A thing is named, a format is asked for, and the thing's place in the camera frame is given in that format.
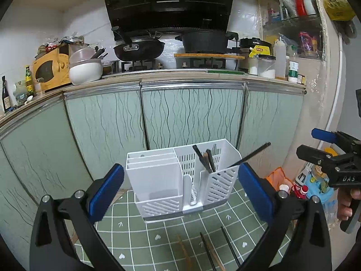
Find orange bag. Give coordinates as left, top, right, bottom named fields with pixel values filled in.
left=265, top=167, right=291, bottom=192

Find dark bottle with red cap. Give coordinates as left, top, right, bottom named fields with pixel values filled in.
left=293, top=185, right=310, bottom=201

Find green checked tablecloth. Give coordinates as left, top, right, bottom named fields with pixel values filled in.
left=72, top=181, right=294, bottom=271

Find white pot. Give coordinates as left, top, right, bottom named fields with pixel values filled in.
left=68, top=47, right=103, bottom=85

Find yellow green bottle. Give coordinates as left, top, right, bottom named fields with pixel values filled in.
left=25, top=65, right=35, bottom=95

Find black casserole pot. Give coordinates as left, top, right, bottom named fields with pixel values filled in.
left=175, top=19, right=239, bottom=55

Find gas stove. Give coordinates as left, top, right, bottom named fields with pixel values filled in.
left=121, top=58, right=229, bottom=72

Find glass corner shelf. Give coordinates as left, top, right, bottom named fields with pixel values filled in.
left=257, top=0, right=328, bottom=61

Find clear container with white powder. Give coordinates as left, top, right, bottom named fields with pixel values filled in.
left=258, top=55, right=276, bottom=79

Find yellow toaster oven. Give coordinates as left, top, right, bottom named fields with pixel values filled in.
left=32, top=47, right=71, bottom=92

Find black range hood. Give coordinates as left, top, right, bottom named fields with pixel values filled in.
left=100, top=0, right=236, bottom=33

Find slim dark bottle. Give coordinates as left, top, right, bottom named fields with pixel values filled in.
left=2, top=76, right=12, bottom=113

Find white squeeze bottle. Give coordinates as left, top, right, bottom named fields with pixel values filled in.
left=275, top=37, right=287, bottom=80

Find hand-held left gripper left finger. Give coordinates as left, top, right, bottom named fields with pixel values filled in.
left=29, top=163, right=125, bottom=271

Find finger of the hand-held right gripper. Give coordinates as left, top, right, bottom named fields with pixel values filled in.
left=296, top=145, right=353, bottom=173
left=311, top=128, right=353, bottom=147

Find white plastic clip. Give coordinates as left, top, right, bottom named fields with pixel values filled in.
left=295, top=164, right=314, bottom=185

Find person's right hand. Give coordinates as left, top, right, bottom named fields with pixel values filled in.
left=336, top=188, right=361, bottom=221

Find bottle with green label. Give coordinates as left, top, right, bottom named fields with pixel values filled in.
left=288, top=54, right=299, bottom=83

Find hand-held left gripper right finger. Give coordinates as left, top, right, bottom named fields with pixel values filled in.
left=238, top=163, right=333, bottom=271

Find blue plastic container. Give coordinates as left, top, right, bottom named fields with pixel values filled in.
left=307, top=169, right=339, bottom=204

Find white plastic utensil holder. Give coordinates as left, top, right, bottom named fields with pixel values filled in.
left=125, top=139, right=242, bottom=224

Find black wok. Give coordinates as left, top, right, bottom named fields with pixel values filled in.
left=111, top=27, right=165, bottom=62

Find white pipe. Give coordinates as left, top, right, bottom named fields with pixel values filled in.
left=326, top=34, right=345, bottom=147

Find yellow plastic bag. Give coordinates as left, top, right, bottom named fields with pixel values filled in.
left=323, top=0, right=356, bottom=21

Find wooden board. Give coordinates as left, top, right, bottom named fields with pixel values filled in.
left=173, top=53, right=246, bottom=61

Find black kitchen appliance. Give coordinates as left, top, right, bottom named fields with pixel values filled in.
left=239, top=37, right=273, bottom=57

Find black chopstick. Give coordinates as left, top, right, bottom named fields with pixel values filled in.
left=220, top=226, right=242, bottom=267
left=227, top=142, right=272, bottom=168
left=192, top=145, right=212, bottom=174
left=199, top=232, right=218, bottom=271

